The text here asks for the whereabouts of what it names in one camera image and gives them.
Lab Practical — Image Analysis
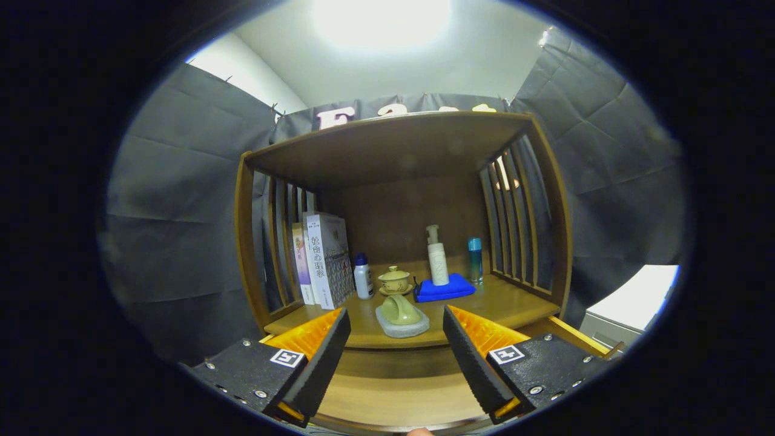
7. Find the wooden countertop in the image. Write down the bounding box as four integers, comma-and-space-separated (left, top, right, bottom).
263, 260, 561, 350

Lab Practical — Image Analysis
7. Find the blue folded cloth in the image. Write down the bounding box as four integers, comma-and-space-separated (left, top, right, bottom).
414, 273, 477, 303

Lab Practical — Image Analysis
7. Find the green handled grey scrubber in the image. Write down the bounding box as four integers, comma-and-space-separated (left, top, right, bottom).
375, 294, 430, 339

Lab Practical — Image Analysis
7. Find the white bottle with blue cap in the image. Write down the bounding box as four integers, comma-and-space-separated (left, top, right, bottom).
354, 253, 375, 300

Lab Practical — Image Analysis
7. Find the thin white book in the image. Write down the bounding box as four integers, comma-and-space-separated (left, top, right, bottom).
302, 212, 322, 306

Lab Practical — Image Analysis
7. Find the brown wooden cabinet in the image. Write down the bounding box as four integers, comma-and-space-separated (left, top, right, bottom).
235, 111, 573, 349

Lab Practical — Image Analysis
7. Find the large white book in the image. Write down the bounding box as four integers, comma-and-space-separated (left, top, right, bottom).
306, 212, 356, 311

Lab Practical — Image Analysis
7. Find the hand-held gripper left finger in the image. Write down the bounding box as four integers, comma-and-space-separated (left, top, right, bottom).
193, 307, 352, 428

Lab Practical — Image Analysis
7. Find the white pump bottle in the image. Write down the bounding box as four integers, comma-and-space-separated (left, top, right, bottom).
426, 225, 450, 286

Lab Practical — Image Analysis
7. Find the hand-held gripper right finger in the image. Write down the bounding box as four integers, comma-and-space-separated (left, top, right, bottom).
442, 305, 609, 424

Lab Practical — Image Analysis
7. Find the wooden drawer with black knob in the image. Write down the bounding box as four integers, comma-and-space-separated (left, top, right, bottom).
260, 315, 624, 434

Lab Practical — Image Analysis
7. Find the black backdrop cloth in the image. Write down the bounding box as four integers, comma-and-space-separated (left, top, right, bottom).
100, 27, 691, 364

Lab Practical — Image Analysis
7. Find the yellow lidded tea cup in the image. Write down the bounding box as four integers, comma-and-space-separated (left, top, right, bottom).
377, 266, 414, 296

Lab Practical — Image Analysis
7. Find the purple spine book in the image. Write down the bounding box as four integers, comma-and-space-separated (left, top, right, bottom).
292, 222, 315, 305

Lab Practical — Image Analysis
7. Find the white drawer unit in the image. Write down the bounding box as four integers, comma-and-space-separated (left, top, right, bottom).
579, 265, 680, 352

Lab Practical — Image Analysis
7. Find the teal slim bottle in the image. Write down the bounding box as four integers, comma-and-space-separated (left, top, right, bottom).
467, 237, 484, 285

